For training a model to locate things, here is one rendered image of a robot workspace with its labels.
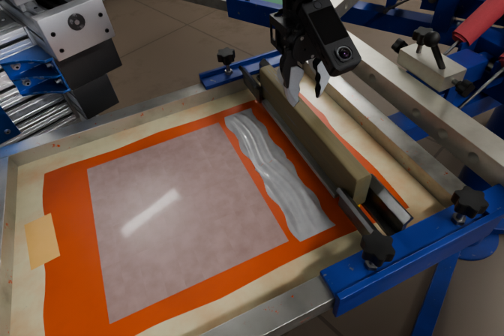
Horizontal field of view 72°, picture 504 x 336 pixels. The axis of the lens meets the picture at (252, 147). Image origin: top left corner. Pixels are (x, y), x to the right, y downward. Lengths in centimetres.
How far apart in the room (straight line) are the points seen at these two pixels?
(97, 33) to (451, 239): 77
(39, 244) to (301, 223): 47
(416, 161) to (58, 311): 65
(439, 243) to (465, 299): 116
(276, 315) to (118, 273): 27
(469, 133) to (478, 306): 113
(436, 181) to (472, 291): 112
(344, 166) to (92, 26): 59
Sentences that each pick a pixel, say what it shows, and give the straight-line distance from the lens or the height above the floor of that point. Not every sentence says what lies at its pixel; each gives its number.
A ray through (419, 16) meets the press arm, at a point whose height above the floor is 93.
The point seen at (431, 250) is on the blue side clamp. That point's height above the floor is 101.
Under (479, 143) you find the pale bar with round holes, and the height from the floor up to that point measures 104.
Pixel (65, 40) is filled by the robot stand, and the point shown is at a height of 116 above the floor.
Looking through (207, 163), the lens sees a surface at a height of 95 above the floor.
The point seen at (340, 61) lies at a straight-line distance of 51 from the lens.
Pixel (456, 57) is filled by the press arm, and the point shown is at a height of 104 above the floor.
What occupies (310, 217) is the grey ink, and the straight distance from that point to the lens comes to 63.
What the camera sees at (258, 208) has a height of 95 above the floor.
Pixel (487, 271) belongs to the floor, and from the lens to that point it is 184.
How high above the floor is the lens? 149
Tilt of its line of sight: 46 degrees down
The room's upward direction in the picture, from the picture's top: 7 degrees counter-clockwise
